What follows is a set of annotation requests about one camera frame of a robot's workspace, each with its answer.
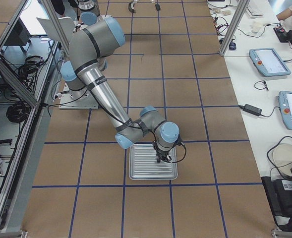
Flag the round beige disc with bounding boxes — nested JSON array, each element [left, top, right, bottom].
[[273, 144, 292, 177]]

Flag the coiled black cables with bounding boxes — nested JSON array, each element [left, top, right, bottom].
[[6, 101, 31, 124]]

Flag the black curved part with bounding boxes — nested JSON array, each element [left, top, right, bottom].
[[128, 0, 138, 13]]

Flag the aluminium frame post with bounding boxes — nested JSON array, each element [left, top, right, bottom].
[[219, 0, 250, 56]]

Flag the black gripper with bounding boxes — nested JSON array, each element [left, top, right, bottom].
[[156, 151, 172, 163]]

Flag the small black block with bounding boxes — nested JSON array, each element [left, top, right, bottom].
[[155, 4, 161, 11]]

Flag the upper blue teach pendant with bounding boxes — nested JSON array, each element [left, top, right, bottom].
[[249, 48, 291, 77]]

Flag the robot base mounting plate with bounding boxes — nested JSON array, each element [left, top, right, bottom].
[[58, 78, 99, 110]]

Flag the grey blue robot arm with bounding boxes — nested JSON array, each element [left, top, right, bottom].
[[69, 0, 184, 163]]

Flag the small black cable loop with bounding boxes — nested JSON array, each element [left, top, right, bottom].
[[254, 80, 269, 91]]

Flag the black power adapter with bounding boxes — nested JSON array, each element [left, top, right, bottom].
[[239, 104, 262, 117]]

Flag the white cup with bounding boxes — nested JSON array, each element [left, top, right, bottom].
[[251, 21, 263, 34]]

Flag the ribbed silver metal tray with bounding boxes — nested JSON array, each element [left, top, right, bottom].
[[129, 143, 178, 180]]

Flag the black case with label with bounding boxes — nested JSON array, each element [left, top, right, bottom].
[[261, 168, 292, 232]]

